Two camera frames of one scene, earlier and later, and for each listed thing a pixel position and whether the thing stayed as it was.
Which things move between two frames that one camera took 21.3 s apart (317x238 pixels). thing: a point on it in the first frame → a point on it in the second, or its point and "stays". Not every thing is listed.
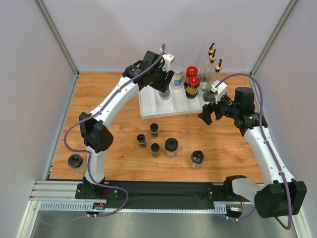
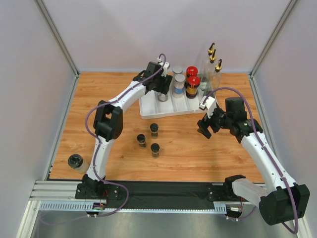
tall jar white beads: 164,95 → 179,86
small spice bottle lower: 155,148 stays
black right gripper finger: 207,110 → 203,124
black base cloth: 161,195 stays
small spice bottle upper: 154,127 stays
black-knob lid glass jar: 171,145 → 162,97
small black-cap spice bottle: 141,138 stays
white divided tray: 151,106 stays
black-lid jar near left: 76,161 stays
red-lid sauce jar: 193,82 stays
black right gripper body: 214,110 → 209,123
